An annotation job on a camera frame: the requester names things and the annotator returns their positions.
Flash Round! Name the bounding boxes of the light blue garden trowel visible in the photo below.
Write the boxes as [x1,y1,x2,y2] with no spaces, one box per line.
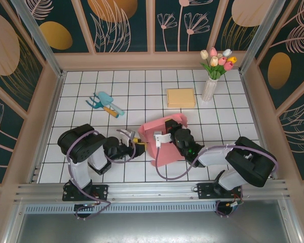
[97,92,125,116]

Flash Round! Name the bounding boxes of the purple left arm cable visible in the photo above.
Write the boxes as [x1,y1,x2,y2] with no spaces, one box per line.
[66,130,138,220]

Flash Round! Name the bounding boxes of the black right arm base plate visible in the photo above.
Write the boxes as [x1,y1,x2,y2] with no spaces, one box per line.
[197,182,244,201]

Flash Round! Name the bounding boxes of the pink paper box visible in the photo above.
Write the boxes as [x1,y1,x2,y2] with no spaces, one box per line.
[137,113,188,168]

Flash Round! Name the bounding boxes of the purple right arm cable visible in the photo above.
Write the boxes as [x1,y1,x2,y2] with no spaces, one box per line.
[156,144,279,218]

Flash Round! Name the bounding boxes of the white ribbed vase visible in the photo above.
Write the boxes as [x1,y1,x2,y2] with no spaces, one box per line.
[201,77,218,102]

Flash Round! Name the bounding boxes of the black round cable port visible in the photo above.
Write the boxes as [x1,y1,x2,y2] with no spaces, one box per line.
[74,204,95,221]
[216,201,240,218]

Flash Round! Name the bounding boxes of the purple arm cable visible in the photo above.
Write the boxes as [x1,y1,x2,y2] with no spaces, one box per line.
[156,144,279,218]
[66,130,138,220]

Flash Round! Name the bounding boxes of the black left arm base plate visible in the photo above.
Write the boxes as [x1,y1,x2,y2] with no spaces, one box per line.
[62,184,109,202]

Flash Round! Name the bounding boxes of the aluminium mounting rail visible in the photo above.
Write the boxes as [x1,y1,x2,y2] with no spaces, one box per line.
[14,179,291,205]

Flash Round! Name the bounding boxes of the teal hand rake wooden handle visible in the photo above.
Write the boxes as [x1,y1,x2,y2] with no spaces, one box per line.
[85,93,119,118]

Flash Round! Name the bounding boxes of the brushed metal panel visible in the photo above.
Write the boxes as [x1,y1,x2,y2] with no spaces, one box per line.
[15,212,303,243]

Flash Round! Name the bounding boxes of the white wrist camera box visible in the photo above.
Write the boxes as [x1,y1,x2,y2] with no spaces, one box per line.
[154,130,172,148]
[116,128,136,145]

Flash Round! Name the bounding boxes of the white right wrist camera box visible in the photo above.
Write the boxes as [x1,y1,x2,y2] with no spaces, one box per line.
[154,130,172,148]

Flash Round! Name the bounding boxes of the yellow paper box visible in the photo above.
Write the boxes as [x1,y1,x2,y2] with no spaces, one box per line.
[166,88,196,109]

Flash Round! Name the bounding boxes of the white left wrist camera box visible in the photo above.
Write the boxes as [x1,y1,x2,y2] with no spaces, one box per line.
[116,128,136,145]

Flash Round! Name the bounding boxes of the grey slotted cable duct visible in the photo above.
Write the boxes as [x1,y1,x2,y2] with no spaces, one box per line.
[24,202,220,215]

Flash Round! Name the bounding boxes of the aluminium frame post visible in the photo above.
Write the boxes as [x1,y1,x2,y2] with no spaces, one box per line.
[239,0,287,74]
[10,0,66,78]

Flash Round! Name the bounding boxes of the pastel tulip bouquet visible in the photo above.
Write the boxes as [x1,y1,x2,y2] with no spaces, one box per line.
[199,47,238,80]

